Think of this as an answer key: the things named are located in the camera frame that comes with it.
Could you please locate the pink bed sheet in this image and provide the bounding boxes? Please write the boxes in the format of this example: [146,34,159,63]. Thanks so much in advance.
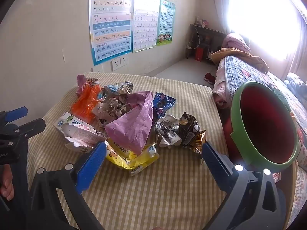
[212,60,231,108]

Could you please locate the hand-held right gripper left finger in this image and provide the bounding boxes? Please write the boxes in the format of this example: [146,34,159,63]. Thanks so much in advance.
[26,141,107,230]

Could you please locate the pink crumpled wrapper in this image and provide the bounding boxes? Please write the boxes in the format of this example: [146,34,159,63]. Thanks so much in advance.
[76,74,99,97]

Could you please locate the white chart wall poster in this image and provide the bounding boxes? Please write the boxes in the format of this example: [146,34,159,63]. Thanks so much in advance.
[133,0,161,53]

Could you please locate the folded pink duvet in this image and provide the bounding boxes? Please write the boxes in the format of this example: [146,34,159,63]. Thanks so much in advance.
[222,33,251,52]

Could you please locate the yellow packet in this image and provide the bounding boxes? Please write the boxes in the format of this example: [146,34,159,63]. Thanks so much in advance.
[106,138,160,176]

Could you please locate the red bin with green rim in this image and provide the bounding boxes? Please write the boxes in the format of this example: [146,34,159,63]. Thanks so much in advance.
[222,81,301,173]

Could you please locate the white printed paper cup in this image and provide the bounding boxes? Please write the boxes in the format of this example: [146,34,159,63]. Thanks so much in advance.
[155,114,183,148]

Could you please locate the white green milk carton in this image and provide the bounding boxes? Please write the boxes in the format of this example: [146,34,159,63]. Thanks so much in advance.
[53,111,95,137]

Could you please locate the brown crumpled paper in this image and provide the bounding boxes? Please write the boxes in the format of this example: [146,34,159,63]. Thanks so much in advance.
[92,93,135,130]

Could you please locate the blue silver wrapper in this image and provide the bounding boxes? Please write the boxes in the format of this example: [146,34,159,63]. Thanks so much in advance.
[102,81,134,99]

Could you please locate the orange plastic wrapper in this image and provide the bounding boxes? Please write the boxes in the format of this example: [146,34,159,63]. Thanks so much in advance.
[71,84,102,125]

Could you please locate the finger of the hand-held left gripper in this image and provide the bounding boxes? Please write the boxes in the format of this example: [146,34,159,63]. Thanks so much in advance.
[13,118,46,139]
[0,107,28,125]

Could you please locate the blue letter wall poster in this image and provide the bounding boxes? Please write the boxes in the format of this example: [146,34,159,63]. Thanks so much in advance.
[89,0,135,66]

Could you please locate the white cable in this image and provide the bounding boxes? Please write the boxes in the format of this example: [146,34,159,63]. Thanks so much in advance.
[194,27,201,51]

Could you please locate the purple plastic bag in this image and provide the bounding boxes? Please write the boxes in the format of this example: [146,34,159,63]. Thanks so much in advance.
[105,90,154,156]

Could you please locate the black gold wrapper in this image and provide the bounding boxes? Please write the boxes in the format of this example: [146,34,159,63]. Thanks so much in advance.
[179,111,207,153]

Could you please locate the bed with quilt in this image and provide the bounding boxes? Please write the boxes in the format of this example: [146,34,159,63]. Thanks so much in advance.
[217,56,307,173]

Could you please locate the pink white flattened carton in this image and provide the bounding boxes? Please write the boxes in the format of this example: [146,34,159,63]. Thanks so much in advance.
[64,126,111,154]

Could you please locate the yellow blanket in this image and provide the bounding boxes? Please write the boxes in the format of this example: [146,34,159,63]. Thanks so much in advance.
[211,48,269,72]

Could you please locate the window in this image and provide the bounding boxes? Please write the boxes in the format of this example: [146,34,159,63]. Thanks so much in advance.
[227,0,307,61]

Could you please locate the blue snack packet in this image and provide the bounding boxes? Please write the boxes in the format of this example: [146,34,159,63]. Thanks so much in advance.
[152,92,177,122]

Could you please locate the green chart wall poster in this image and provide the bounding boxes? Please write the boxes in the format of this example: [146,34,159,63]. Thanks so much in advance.
[156,0,176,46]

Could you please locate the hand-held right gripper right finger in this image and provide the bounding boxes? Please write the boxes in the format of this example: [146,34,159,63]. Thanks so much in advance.
[201,141,287,230]

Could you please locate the blue patterned pillow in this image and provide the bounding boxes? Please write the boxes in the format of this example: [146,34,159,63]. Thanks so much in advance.
[284,72,307,94]

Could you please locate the person's left hand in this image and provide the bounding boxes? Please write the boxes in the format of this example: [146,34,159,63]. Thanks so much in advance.
[0,166,14,200]

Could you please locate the dark metal shelf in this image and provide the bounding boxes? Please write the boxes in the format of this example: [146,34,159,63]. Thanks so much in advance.
[186,24,227,64]

